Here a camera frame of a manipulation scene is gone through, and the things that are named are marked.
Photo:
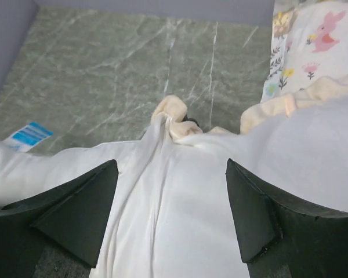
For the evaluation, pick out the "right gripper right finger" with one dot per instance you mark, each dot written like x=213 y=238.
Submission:
x=282 y=235

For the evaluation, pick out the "grey pillowcase with cream ruffle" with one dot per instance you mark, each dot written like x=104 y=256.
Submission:
x=171 y=215

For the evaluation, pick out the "white pillow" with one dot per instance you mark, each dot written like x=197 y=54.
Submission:
x=24 y=175

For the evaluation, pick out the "animal print pillow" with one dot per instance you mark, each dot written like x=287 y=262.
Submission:
x=309 y=40

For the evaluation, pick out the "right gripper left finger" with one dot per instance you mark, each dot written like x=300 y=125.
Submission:
x=71 y=217

